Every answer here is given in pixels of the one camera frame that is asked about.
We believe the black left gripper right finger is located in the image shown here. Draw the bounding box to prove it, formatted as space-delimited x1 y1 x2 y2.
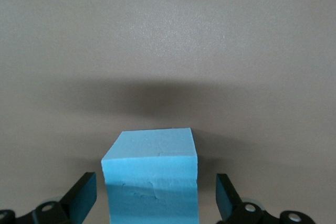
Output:
215 173 316 224

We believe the blue foam block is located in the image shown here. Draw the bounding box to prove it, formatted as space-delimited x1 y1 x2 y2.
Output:
100 127 198 224

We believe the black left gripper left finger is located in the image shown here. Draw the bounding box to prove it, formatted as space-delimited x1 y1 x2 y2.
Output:
0 172 98 224

